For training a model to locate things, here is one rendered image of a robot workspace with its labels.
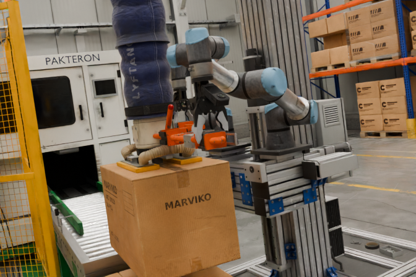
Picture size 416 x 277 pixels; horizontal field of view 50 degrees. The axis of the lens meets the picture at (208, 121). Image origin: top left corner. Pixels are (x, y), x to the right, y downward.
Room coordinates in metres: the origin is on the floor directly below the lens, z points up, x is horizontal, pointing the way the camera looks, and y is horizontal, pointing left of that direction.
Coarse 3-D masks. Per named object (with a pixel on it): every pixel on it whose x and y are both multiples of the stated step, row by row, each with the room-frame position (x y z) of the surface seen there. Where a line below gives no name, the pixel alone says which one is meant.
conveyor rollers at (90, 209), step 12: (72, 204) 3.99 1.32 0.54; (84, 204) 3.88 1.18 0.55; (96, 204) 3.82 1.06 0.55; (60, 216) 3.52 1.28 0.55; (84, 216) 3.42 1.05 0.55; (96, 216) 3.37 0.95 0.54; (72, 228) 3.12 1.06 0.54; (84, 228) 3.07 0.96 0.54; (96, 228) 3.02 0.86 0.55; (84, 240) 2.80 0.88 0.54; (96, 240) 2.75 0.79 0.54; (108, 240) 2.70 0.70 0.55; (96, 252) 2.48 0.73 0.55; (108, 252) 2.50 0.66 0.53
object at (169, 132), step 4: (176, 128) 1.77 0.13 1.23; (184, 128) 1.70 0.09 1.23; (160, 132) 1.71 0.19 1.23; (164, 132) 1.68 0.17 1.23; (168, 132) 1.68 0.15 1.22; (172, 132) 1.68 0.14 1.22; (176, 132) 1.69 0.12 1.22; (180, 132) 1.70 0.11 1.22; (184, 132) 1.70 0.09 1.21; (160, 136) 1.74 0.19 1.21; (164, 136) 1.68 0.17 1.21; (168, 136) 1.68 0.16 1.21; (160, 140) 1.72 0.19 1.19; (164, 140) 1.69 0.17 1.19; (168, 140) 1.67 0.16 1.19; (172, 140) 1.68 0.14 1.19; (160, 144) 1.73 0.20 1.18; (164, 144) 1.69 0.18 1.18; (168, 144) 1.67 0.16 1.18; (172, 144) 1.68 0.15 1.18; (176, 144) 1.69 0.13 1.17
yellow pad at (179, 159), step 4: (176, 156) 1.93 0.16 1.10; (180, 156) 1.91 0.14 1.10; (192, 156) 1.87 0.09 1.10; (196, 156) 1.88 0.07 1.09; (164, 160) 2.01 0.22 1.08; (168, 160) 1.95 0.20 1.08; (172, 160) 1.91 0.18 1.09; (176, 160) 1.86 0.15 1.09; (180, 160) 1.83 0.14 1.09; (184, 160) 1.83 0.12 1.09; (188, 160) 1.83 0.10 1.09; (192, 160) 1.84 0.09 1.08; (196, 160) 1.85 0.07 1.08; (200, 160) 1.86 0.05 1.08; (180, 164) 1.83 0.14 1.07
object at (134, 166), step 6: (120, 162) 2.01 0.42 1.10; (126, 162) 1.95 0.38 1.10; (132, 162) 1.92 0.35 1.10; (138, 162) 1.84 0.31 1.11; (126, 168) 1.88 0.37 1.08; (132, 168) 1.79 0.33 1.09; (138, 168) 1.75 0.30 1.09; (144, 168) 1.76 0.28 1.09; (150, 168) 1.77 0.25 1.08; (156, 168) 1.78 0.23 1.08
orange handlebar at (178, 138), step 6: (186, 126) 2.27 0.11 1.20; (204, 126) 2.11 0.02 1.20; (186, 132) 1.65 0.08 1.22; (192, 132) 1.62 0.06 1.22; (156, 138) 1.86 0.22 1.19; (174, 138) 1.64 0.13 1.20; (180, 138) 1.58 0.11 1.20; (192, 138) 1.48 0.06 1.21; (210, 138) 1.36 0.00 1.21; (216, 138) 1.35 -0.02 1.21; (222, 138) 1.36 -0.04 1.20
